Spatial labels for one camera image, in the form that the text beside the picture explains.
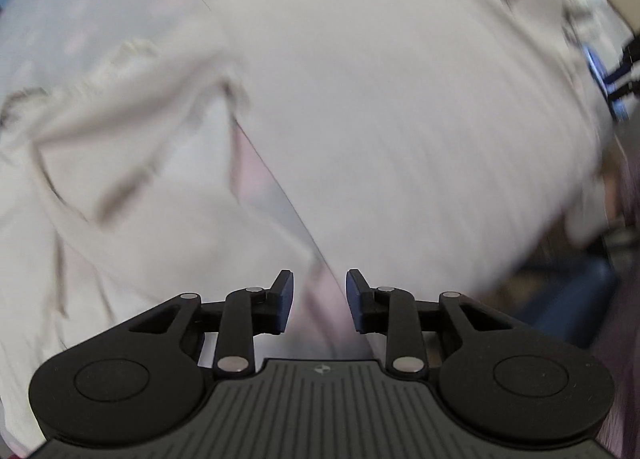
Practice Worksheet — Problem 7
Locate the person's purple patterned clothing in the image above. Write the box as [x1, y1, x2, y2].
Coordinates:
[590, 284, 640, 459]

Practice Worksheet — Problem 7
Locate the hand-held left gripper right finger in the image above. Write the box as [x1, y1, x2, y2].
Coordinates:
[345, 268, 567, 381]

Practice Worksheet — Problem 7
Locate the cream white shirt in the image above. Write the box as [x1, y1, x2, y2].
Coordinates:
[0, 36, 326, 450]

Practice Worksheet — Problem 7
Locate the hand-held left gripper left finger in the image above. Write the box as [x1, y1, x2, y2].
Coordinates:
[77, 269, 295, 381]

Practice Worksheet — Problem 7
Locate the dark blue cloth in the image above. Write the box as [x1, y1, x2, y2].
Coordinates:
[515, 259, 618, 346]

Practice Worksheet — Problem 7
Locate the white muslin cloth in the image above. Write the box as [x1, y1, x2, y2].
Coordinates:
[200, 0, 618, 360]

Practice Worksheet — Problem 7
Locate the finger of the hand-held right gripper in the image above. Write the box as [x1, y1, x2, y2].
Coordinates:
[581, 34, 640, 90]
[602, 82, 640, 122]

